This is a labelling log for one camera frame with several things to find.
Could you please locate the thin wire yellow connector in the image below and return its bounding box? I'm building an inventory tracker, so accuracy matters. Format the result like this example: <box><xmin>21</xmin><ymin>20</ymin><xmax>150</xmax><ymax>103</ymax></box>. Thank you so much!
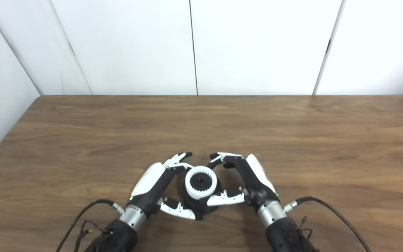
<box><xmin>73</xmin><ymin>220</ymin><xmax>113</xmax><ymax>252</ymax></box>
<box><xmin>297</xmin><ymin>216</ymin><xmax>314</xmax><ymax>243</ymax></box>

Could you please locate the left thick black wrist cable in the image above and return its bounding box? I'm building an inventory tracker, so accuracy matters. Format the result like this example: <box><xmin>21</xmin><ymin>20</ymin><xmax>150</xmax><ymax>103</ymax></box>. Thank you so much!
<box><xmin>55</xmin><ymin>199</ymin><xmax>125</xmax><ymax>252</ymax></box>

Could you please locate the white toothed plastic ring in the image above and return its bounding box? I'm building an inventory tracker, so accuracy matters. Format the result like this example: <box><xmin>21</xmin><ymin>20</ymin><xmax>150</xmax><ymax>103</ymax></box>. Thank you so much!
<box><xmin>185</xmin><ymin>166</ymin><xmax>218</xmax><ymax>200</ymax></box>

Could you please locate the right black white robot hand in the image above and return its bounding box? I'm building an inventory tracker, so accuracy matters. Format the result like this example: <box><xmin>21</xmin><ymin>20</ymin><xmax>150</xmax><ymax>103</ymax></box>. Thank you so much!
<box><xmin>199</xmin><ymin>152</ymin><xmax>280</xmax><ymax>210</ymax></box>

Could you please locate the right thick black wrist cable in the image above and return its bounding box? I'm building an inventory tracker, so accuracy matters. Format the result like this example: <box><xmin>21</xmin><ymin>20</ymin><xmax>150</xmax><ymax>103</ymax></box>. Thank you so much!
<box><xmin>283</xmin><ymin>196</ymin><xmax>372</xmax><ymax>252</ymax></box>

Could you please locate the thick black wrist cable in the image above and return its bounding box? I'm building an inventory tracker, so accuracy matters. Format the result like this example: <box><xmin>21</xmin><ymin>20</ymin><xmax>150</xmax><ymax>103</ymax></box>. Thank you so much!
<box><xmin>283</xmin><ymin>196</ymin><xmax>372</xmax><ymax>252</ymax></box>
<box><xmin>55</xmin><ymin>199</ymin><xmax>125</xmax><ymax>252</ymax></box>

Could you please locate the round black stepped part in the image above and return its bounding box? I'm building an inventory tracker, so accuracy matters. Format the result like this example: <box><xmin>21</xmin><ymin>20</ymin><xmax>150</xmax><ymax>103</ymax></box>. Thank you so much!
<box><xmin>182</xmin><ymin>164</ymin><xmax>223</xmax><ymax>215</ymax></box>

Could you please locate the left thin wire yellow connector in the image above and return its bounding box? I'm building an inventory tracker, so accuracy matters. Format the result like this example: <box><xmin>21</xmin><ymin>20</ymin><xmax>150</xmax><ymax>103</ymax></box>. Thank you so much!
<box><xmin>73</xmin><ymin>220</ymin><xmax>113</xmax><ymax>252</ymax></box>

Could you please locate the right thin wire yellow connector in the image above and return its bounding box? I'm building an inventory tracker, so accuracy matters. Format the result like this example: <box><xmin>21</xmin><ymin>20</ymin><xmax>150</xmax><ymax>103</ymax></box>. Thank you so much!
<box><xmin>297</xmin><ymin>216</ymin><xmax>314</xmax><ymax>243</ymax></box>

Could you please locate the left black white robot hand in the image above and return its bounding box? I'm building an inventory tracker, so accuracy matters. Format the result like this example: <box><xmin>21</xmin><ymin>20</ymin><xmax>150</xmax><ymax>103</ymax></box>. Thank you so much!
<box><xmin>129</xmin><ymin>152</ymin><xmax>204</xmax><ymax>221</ymax></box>

